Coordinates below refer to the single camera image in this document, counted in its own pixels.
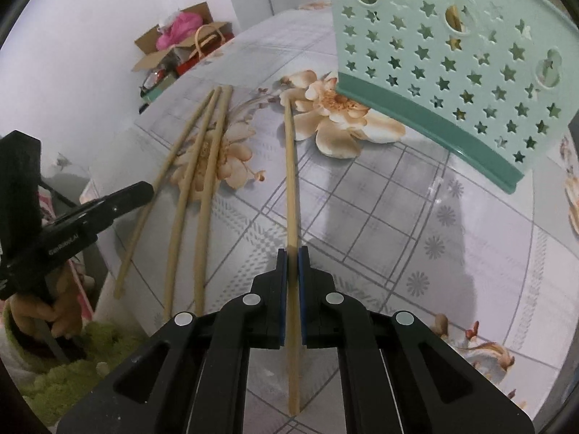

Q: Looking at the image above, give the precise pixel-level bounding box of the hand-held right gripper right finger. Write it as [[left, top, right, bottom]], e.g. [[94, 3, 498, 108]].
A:
[[297, 247, 535, 434]]

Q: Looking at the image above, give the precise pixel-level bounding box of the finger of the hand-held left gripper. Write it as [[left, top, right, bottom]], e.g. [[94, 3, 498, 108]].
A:
[[92, 181, 155, 232]]

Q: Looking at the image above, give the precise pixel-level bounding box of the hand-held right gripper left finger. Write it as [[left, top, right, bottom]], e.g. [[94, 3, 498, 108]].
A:
[[55, 248, 289, 434]]

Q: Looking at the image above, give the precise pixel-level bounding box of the mint green utensil holder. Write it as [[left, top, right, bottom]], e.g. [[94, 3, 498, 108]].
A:
[[331, 0, 579, 193]]

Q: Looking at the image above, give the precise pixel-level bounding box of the person's left hand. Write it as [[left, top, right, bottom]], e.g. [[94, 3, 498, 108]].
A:
[[11, 263, 85, 340]]

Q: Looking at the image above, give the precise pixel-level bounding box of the floral tablecloth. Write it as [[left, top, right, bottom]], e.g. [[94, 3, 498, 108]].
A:
[[81, 0, 579, 422]]

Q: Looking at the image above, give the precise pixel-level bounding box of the teal box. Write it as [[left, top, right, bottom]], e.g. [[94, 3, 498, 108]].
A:
[[138, 70, 178, 101]]

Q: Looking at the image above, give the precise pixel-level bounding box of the cardboard box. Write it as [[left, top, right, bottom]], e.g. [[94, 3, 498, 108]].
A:
[[132, 2, 236, 73]]

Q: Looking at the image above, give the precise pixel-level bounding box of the red gift bag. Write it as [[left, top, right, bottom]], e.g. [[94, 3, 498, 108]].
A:
[[176, 22, 236, 77]]

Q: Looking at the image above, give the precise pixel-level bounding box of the pink plastic bag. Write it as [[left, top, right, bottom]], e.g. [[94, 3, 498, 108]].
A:
[[156, 11, 205, 51]]

